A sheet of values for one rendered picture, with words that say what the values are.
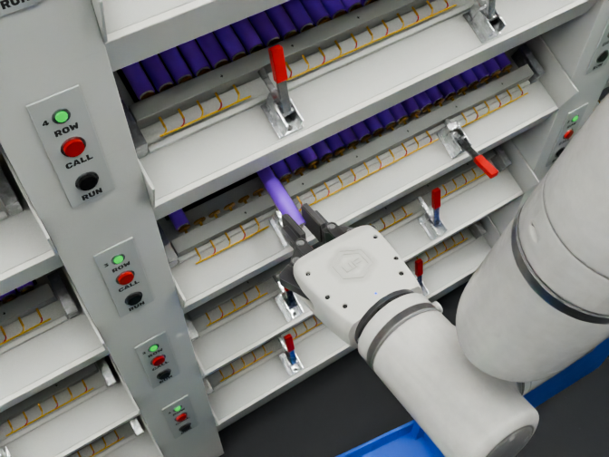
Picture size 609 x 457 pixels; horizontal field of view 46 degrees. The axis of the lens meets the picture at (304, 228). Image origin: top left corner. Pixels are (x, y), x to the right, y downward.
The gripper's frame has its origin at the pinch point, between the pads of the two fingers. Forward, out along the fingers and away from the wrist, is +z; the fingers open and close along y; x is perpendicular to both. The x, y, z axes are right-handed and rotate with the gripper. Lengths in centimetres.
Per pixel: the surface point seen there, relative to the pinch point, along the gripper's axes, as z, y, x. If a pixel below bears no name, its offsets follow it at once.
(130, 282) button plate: 3.1, 19.1, -1.5
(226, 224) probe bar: 9.1, 5.7, 3.5
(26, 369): 6.9, 32.6, 7.6
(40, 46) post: -1.6, 19.0, -31.9
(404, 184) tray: 5.7, -18.4, 8.3
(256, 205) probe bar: 9.5, 1.2, 3.3
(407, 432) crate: -1, -15, 63
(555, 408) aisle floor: -12, -41, 66
